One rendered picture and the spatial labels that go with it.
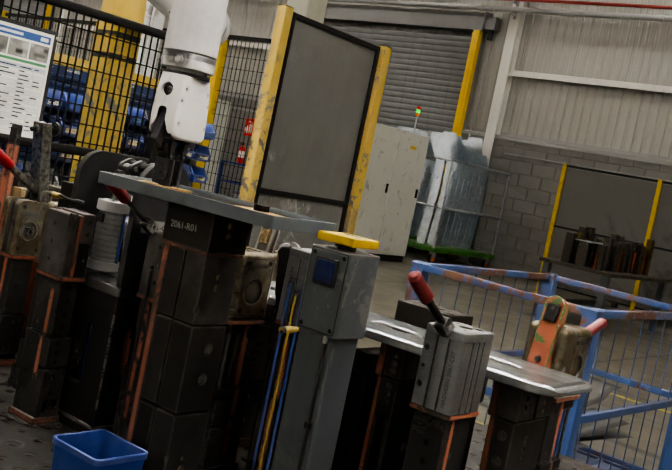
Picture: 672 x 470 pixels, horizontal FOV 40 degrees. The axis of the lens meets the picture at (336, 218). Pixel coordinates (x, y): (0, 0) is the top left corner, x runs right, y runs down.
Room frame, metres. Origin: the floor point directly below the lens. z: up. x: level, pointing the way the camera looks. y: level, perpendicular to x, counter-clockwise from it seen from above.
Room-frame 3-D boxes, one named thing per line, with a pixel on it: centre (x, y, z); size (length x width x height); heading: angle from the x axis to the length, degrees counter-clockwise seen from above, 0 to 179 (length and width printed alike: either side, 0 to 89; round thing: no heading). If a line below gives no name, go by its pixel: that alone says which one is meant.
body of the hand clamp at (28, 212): (1.95, 0.64, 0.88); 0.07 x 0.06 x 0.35; 143
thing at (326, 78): (5.19, 0.20, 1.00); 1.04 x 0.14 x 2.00; 142
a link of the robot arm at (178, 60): (1.46, 0.27, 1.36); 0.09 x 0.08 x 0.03; 161
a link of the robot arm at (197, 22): (1.47, 0.27, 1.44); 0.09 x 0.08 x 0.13; 178
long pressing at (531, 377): (1.79, 0.15, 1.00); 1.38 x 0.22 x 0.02; 53
